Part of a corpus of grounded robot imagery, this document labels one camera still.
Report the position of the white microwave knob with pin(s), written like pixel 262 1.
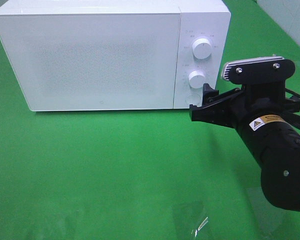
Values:
pixel 201 48
pixel 196 79

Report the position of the round white door button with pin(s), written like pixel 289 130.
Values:
pixel 194 99

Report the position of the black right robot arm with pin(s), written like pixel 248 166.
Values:
pixel 280 178

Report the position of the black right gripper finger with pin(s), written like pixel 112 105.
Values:
pixel 210 95
pixel 217 113

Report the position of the white microwave door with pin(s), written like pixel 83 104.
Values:
pixel 82 62

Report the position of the white microwave oven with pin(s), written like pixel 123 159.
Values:
pixel 198 18

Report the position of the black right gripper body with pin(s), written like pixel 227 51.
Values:
pixel 267 127

